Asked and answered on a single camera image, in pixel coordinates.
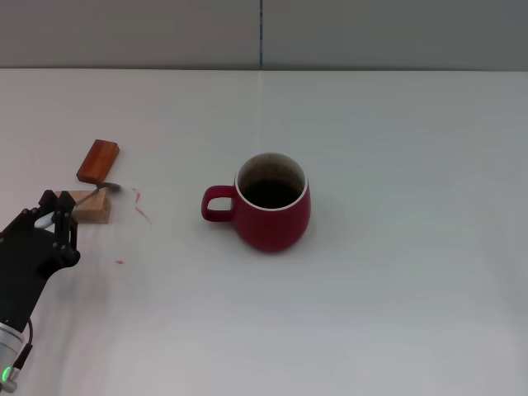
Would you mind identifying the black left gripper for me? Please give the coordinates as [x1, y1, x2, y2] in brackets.
[0, 189, 82, 325]

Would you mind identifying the spoon with light blue handle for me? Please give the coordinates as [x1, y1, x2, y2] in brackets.
[34, 181, 123, 229]

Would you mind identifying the dark reddish wooden block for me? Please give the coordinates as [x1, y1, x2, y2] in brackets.
[75, 139, 121, 184]

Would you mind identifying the red ceramic mug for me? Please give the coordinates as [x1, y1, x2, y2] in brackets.
[200, 153, 312, 254]

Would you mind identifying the light wooden block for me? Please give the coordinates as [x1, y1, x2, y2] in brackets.
[53, 190, 113, 225]

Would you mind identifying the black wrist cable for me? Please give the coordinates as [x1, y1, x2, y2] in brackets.
[14, 318, 35, 371]

